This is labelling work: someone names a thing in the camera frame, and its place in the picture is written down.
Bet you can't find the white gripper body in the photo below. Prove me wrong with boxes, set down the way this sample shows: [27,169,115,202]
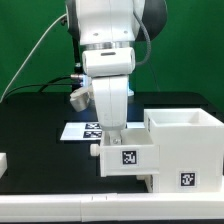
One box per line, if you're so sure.
[92,75,128,131]

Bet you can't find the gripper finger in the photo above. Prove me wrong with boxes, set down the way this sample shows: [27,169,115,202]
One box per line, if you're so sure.
[108,130,122,145]

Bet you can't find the white drawer with knob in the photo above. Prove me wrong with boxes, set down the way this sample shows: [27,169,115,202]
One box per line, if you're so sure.
[90,128,160,177]

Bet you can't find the white drawer without knob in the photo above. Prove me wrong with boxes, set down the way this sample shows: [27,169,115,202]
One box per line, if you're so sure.
[136,175,156,193]

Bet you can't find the white drawer cabinet box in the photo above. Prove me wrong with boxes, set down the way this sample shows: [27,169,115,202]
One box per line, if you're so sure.
[144,108,224,193]

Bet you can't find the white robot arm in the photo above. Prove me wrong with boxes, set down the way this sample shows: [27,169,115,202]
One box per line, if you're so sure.
[65,0,167,145]

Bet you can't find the white marker sheet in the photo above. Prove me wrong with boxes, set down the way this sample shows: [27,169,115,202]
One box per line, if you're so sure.
[59,121,146,142]

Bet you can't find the white block at left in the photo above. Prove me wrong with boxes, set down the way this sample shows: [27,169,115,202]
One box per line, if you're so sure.
[0,153,7,179]

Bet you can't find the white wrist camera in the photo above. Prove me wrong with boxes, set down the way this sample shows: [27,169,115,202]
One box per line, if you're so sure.
[70,87,92,112]

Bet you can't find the black camera stand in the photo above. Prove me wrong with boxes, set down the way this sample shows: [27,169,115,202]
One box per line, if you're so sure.
[71,38,83,82]

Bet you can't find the black cables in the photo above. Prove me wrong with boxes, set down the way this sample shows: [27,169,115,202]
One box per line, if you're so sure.
[3,75,81,98]

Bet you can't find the white front border rail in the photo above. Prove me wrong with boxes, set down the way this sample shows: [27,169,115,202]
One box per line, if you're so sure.
[0,192,224,222]

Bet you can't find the white cable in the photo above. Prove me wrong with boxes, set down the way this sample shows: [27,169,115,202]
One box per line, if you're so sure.
[0,13,69,103]

